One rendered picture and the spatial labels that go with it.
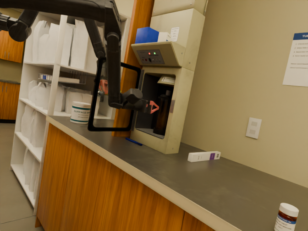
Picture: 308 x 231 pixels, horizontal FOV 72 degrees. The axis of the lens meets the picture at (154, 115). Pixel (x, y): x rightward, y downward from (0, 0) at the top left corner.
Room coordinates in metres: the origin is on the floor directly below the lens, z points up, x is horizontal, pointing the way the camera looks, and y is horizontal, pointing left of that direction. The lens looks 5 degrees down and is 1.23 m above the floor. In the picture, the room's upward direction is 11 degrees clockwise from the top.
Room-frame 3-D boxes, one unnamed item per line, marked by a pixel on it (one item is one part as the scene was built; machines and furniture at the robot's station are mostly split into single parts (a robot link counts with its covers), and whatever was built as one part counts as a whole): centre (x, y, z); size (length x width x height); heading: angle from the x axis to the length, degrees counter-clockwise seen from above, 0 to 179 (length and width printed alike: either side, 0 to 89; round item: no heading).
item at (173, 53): (1.19, 0.06, 1.46); 0.32 x 0.12 x 0.10; 45
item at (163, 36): (1.15, 0.02, 1.54); 0.05 x 0.05 x 0.06; 62
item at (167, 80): (1.28, -0.07, 1.34); 0.18 x 0.18 x 0.05
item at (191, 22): (1.32, -0.07, 1.33); 0.32 x 0.25 x 0.77; 45
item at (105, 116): (1.21, 0.23, 1.19); 0.30 x 0.01 x 0.40; 139
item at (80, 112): (1.58, 0.55, 1.02); 0.13 x 0.13 x 0.15
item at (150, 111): (1.15, 0.02, 1.18); 0.09 x 0.07 x 0.07; 133
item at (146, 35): (1.25, 0.12, 1.56); 0.10 x 0.10 x 0.09; 45
